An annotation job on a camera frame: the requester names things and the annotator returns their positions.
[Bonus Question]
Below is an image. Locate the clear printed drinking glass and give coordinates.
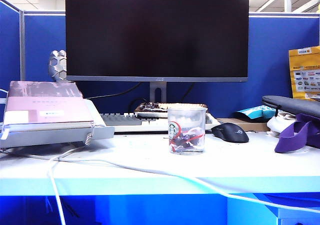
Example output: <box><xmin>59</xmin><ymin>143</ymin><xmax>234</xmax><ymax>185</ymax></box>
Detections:
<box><xmin>166</xmin><ymin>106</ymin><xmax>206</xmax><ymax>155</ymax></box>

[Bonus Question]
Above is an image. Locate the golden snack tray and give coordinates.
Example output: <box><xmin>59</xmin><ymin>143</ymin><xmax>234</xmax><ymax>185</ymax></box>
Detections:
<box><xmin>134</xmin><ymin>102</ymin><xmax>209</xmax><ymax>118</ymax></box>

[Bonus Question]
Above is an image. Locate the white grey keyboard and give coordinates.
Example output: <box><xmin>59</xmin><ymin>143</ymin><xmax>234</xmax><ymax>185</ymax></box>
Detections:
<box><xmin>99</xmin><ymin>112</ymin><xmax>221</xmax><ymax>133</ymax></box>

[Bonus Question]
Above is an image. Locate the black computer monitor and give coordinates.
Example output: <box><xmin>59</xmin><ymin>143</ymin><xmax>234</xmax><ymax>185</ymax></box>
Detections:
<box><xmin>65</xmin><ymin>0</ymin><xmax>250</xmax><ymax>103</ymax></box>

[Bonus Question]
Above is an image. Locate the black computer mouse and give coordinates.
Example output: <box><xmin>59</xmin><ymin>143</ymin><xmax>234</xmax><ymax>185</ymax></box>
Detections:
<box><xmin>211</xmin><ymin>122</ymin><xmax>250</xmax><ymax>144</ymax></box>

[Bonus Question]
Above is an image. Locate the teal white snack packet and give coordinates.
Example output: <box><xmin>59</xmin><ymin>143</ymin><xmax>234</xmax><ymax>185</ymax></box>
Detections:
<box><xmin>234</xmin><ymin>105</ymin><xmax>277</xmax><ymax>123</ymax></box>

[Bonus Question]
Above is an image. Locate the brown cardboard box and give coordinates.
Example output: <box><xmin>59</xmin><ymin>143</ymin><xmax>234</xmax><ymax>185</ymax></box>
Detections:
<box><xmin>217</xmin><ymin>117</ymin><xmax>271</xmax><ymax>133</ymax></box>

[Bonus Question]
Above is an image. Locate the silver turtle figurine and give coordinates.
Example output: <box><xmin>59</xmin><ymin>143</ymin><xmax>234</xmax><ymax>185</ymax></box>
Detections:
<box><xmin>47</xmin><ymin>49</ymin><xmax>68</xmax><ymax>83</ymax></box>

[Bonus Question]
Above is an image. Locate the grey desk telephone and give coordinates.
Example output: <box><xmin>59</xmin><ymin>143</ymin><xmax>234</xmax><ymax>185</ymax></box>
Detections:
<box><xmin>0</xmin><ymin>98</ymin><xmax>115</xmax><ymax>150</ymax></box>

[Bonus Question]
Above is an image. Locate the white crumpled object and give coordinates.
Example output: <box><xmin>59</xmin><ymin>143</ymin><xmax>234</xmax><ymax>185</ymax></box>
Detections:
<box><xmin>266</xmin><ymin>111</ymin><xmax>298</xmax><ymax>137</ymax></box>

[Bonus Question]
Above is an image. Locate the pink hardcover book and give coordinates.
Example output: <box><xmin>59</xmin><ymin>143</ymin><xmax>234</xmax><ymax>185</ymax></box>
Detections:
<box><xmin>3</xmin><ymin>81</ymin><xmax>95</xmax><ymax>131</ymax></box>

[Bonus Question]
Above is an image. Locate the grey laptop sleeve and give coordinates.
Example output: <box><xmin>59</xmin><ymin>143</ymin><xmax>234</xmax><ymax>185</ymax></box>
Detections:
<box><xmin>261</xmin><ymin>94</ymin><xmax>320</xmax><ymax>118</ymax></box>

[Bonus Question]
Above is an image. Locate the purple felt cloth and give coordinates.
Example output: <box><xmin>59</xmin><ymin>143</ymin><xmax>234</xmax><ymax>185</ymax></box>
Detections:
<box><xmin>274</xmin><ymin>113</ymin><xmax>320</xmax><ymax>154</ymax></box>

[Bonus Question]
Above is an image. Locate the yellow printed bag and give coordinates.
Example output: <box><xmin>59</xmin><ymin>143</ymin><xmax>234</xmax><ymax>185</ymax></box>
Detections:
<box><xmin>288</xmin><ymin>45</ymin><xmax>320</xmax><ymax>101</ymax></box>

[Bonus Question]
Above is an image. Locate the black monitor cable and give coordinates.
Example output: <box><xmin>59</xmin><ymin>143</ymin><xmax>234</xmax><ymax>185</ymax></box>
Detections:
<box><xmin>179</xmin><ymin>82</ymin><xmax>196</xmax><ymax>103</ymax></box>
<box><xmin>86</xmin><ymin>82</ymin><xmax>142</xmax><ymax>100</ymax></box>

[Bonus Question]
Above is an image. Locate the metal wire page holder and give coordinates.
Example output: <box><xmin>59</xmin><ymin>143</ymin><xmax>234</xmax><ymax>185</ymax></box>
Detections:
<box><xmin>84</xmin><ymin>121</ymin><xmax>96</xmax><ymax>146</ymax></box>

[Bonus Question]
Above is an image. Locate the long white cable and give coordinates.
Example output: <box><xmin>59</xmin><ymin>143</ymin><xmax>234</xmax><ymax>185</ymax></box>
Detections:
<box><xmin>47</xmin><ymin>146</ymin><xmax>87</xmax><ymax>225</ymax></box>
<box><xmin>0</xmin><ymin>151</ymin><xmax>320</xmax><ymax>215</ymax></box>

